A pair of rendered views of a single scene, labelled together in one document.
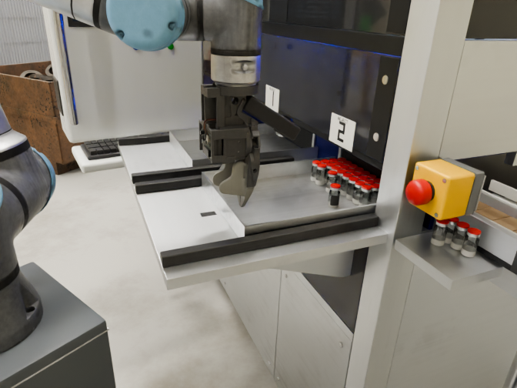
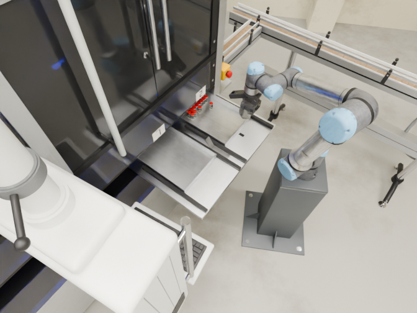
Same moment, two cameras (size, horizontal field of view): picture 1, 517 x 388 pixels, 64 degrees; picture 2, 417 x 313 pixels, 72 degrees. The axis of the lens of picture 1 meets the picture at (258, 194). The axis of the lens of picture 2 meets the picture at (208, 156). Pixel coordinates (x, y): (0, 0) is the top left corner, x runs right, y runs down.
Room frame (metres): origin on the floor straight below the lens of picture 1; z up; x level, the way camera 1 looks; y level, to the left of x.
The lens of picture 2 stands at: (1.38, 0.84, 2.14)
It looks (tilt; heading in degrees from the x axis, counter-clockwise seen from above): 56 degrees down; 237
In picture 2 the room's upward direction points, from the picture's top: 3 degrees clockwise
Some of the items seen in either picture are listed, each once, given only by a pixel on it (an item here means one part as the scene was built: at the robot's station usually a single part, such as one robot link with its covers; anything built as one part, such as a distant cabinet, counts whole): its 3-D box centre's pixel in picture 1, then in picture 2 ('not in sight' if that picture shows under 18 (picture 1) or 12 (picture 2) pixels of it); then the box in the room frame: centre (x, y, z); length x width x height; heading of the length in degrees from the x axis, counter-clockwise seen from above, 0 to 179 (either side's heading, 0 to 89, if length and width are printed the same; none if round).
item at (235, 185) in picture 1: (235, 186); not in sight; (0.63, 0.04, 0.97); 0.06 x 0.03 x 0.09; 114
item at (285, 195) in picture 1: (298, 192); (213, 116); (0.78, -0.08, 0.90); 0.34 x 0.26 x 0.04; 114
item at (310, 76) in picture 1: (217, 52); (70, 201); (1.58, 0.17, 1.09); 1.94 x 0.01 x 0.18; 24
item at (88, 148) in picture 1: (146, 142); (161, 238); (1.32, 0.38, 0.82); 0.40 x 0.14 x 0.02; 121
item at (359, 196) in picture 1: (343, 182); (197, 106); (0.82, -0.18, 0.91); 0.18 x 0.02 x 0.05; 24
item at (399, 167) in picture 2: not in sight; (394, 181); (-0.58, 0.64, 0.07); 0.50 x 0.08 x 0.14; 24
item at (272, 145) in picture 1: (240, 144); (174, 156); (1.09, 0.05, 0.90); 0.34 x 0.26 x 0.04; 114
